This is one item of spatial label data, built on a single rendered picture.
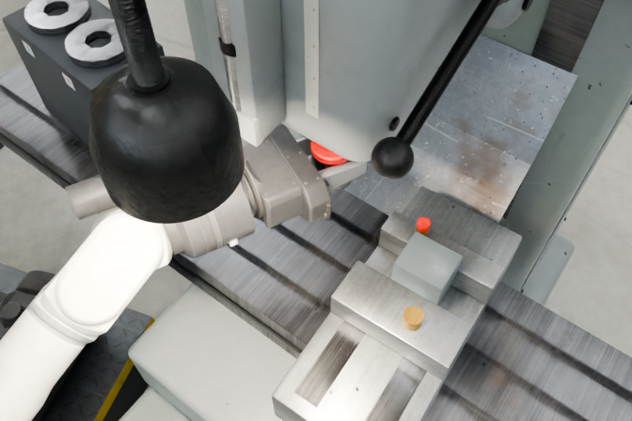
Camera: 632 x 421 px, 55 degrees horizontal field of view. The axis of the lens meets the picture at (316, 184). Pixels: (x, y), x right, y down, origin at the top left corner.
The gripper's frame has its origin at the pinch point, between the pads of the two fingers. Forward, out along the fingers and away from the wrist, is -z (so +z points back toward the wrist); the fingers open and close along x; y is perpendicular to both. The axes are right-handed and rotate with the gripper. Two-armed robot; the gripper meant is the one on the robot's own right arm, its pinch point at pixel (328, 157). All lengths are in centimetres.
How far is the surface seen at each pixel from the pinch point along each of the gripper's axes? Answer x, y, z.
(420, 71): -10.2, -19.8, -1.7
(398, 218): -4.6, 11.3, -7.7
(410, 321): -17.4, 9.6, -0.7
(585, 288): 1, 117, -96
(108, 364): 28, 79, 37
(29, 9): 46, 3, 23
